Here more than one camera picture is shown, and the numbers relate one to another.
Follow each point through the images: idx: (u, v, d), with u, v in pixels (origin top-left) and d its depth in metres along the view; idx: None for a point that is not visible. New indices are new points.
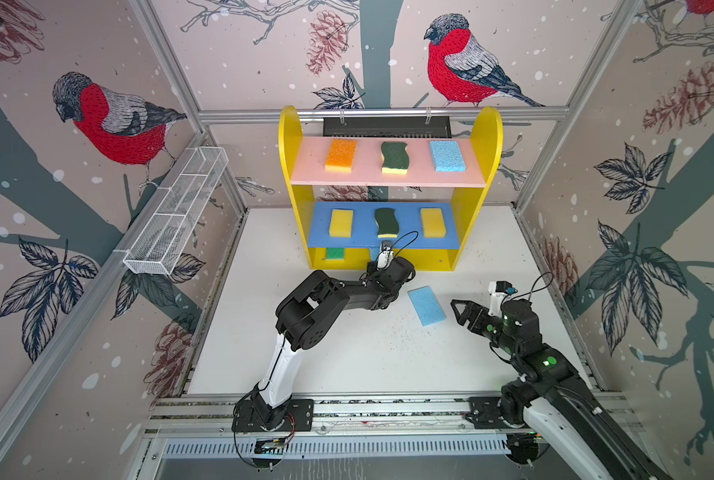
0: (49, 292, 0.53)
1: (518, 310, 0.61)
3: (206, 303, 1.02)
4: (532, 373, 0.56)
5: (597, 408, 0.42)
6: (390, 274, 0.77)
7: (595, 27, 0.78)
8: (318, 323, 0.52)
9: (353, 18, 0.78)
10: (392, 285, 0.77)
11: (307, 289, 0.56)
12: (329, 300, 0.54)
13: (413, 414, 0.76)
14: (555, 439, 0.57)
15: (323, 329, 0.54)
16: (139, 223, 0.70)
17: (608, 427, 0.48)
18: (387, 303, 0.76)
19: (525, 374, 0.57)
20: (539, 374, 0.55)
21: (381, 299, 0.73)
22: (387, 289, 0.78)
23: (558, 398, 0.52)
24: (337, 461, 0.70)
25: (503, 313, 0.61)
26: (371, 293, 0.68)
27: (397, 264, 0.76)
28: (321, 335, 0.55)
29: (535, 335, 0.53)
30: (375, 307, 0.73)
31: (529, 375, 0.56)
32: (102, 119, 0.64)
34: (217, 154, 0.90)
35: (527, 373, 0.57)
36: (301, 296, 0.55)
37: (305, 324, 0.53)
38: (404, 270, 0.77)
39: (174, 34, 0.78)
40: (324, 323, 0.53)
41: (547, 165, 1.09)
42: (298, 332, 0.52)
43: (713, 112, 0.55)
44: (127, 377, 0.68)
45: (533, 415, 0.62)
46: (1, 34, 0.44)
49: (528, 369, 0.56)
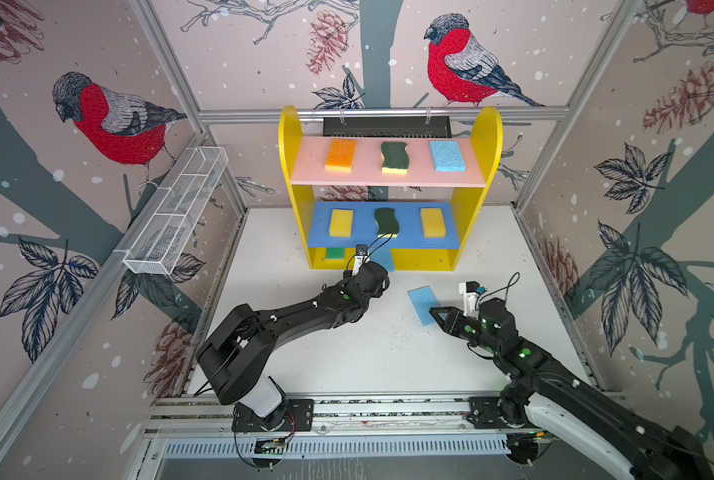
0: (49, 292, 0.53)
1: (495, 312, 0.63)
3: (206, 303, 1.02)
4: (515, 370, 0.58)
5: (575, 382, 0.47)
6: (358, 282, 0.65)
7: (595, 27, 0.78)
8: (235, 375, 0.42)
9: (353, 18, 0.78)
10: (360, 295, 0.65)
11: (224, 334, 0.45)
12: (248, 346, 0.43)
13: (413, 414, 0.76)
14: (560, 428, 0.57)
15: (250, 380, 0.45)
16: (138, 223, 0.70)
17: (589, 394, 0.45)
18: (353, 316, 0.64)
19: (509, 372, 0.59)
20: (520, 370, 0.58)
21: (345, 313, 0.61)
22: (355, 301, 0.66)
23: (541, 384, 0.55)
24: (337, 461, 0.70)
25: (481, 315, 0.63)
26: (320, 316, 0.56)
27: (366, 271, 0.64)
28: (251, 385, 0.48)
29: (514, 333, 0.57)
30: (338, 324, 0.62)
31: (513, 372, 0.59)
32: (102, 118, 0.64)
34: (217, 154, 0.90)
35: (511, 370, 0.59)
36: (218, 342, 0.45)
37: (223, 375, 0.43)
38: (374, 278, 0.65)
39: (174, 34, 0.78)
40: (249, 374, 0.44)
41: (547, 165, 1.09)
42: (219, 387, 0.43)
43: (713, 112, 0.55)
44: (127, 377, 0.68)
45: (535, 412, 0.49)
46: (2, 34, 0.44)
49: (510, 366, 0.59)
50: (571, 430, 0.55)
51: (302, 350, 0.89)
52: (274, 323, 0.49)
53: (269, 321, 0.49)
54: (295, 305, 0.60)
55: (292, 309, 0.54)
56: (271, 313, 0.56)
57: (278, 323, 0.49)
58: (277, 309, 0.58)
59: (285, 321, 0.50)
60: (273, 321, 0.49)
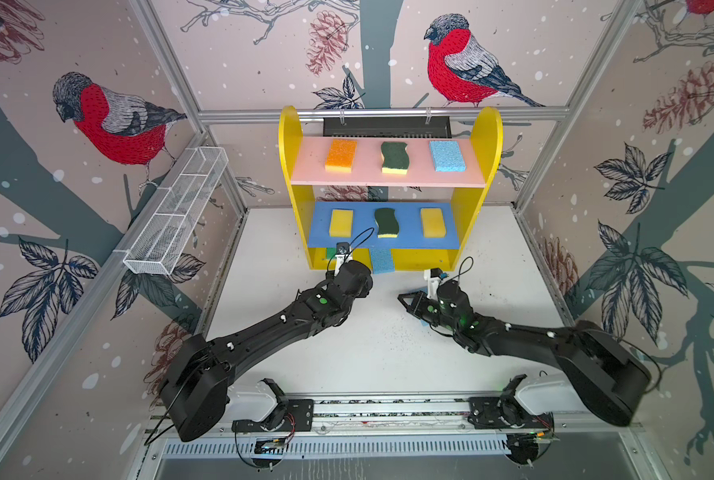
0: (49, 292, 0.53)
1: (452, 292, 0.68)
3: (206, 304, 1.02)
4: (472, 343, 0.64)
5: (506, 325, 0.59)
6: (339, 284, 0.60)
7: (595, 27, 0.78)
8: (195, 414, 0.40)
9: (353, 18, 0.78)
10: (341, 298, 0.60)
11: (180, 368, 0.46)
12: (200, 383, 0.39)
13: (413, 414, 0.76)
14: (545, 400, 0.55)
15: (213, 413, 0.43)
16: (138, 223, 0.70)
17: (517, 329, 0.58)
18: (334, 321, 0.59)
19: (466, 345, 0.66)
20: (476, 342, 0.63)
21: (323, 319, 0.56)
22: (335, 305, 0.61)
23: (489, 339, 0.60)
24: (337, 461, 0.70)
25: (440, 298, 0.68)
26: (292, 329, 0.51)
27: (346, 272, 0.59)
28: (217, 414, 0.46)
29: (469, 308, 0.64)
30: (317, 331, 0.57)
31: (470, 345, 0.65)
32: (102, 119, 0.64)
34: (217, 154, 0.90)
35: (468, 344, 0.65)
36: (174, 376, 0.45)
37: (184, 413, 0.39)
38: (356, 278, 0.60)
39: (174, 34, 0.78)
40: (207, 409, 0.41)
41: (547, 165, 1.09)
42: (182, 422, 0.39)
43: (713, 112, 0.55)
44: (127, 377, 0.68)
45: (523, 402, 0.61)
46: (1, 34, 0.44)
49: (468, 341, 0.64)
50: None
51: (302, 350, 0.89)
52: (231, 352, 0.44)
53: (225, 350, 0.44)
54: (258, 326, 0.50)
55: (255, 330, 0.49)
56: (228, 341, 0.46)
57: (235, 351, 0.45)
58: (237, 334, 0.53)
59: (244, 347, 0.46)
60: (229, 350, 0.45)
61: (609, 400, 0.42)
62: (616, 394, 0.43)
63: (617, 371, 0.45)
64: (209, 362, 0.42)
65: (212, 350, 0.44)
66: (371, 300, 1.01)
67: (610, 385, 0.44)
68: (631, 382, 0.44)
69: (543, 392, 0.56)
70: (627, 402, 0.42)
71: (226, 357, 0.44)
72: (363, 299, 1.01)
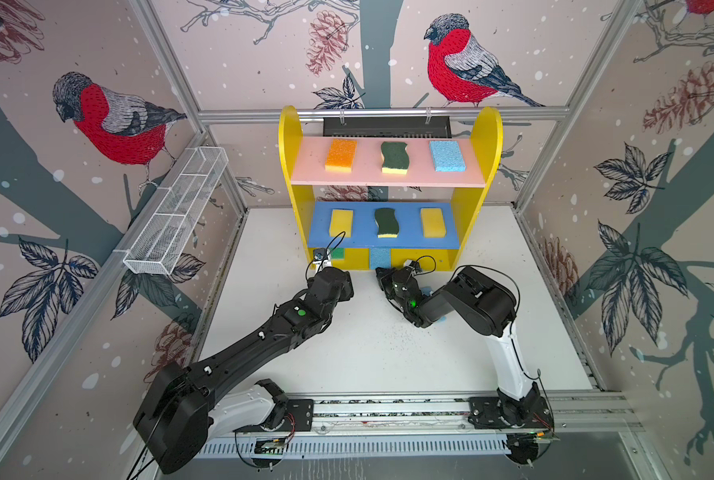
0: (49, 292, 0.53)
1: (404, 277, 0.83)
3: (206, 304, 1.02)
4: (417, 320, 0.79)
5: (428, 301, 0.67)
6: (315, 294, 0.59)
7: (595, 27, 0.78)
8: (176, 444, 0.39)
9: (353, 18, 0.78)
10: (318, 307, 0.60)
11: (156, 398, 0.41)
12: (178, 411, 0.39)
13: (413, 414, 0.76)
14: (512, 375, 0.62)
15: (194, 441, 0.42)
16: (138, 223, 0.70)
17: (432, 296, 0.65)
18: (315, 331, 0.60)
19: (412, 320, 0.81)
20: (420, 320, 0.78)
21: (303, 331, 0.57)
22: (314, 316, 0.61)
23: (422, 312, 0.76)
24: (337, 461, 0.70)
25: (394, 281, 0.83)
26: (276, 345, 0.52)
27: (322, 282, 0.58)
28: (200, 442, 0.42)
29: (416, 290, 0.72)
30: (299, 343, 0.58)
31: (415, 321, 0.80)
32: (102, 119, 0.64)
34: (217, 154, 0.90)
35: (414, 320, 0.80)
36: (151, 407, 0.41)
37: (164, 445, 0.38)
38: (332, 286, 0.60)
39: (175, 34, 0.78)
40: (189, 439, 0.41)
41: (547, 165, 1.09)
42: (161, 453, 0.38)
43: (713, 112, 0.55)
44: (127, 377, 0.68)
45: (508, 390, 0.63)
46: (2, 34, 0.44)
49: (414, 317, 0.79)
50: (503, 366, 0.60)
51: (302, 351, 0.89)
52: (209, 376, 0.44)
53: (201, 376, 0.43)
54: (236, 345, 0.49)
55: (233, 351, 0.48)
56: (204, 364, 0.45)
57: (213, 375, 0.44)
58: (213, 356, 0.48)
59: (222, 370, 0.45)
60: (207, 375, 0.44)
61: (476, 313, 0.57)
62: (479, 307, 0.58)
63: (491, 298, 0.59)
64: (187, 390, 0.41)
65: (189, 376, 0.43)
66: (371, 300, 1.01)
67: (474, 301, 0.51)
68: (498, 301, 0.58)
69: (500, 364, 0.60)
70: (491, 316, 0.57)
71: (204, 382, 0.43)
72: (363, 299, 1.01)
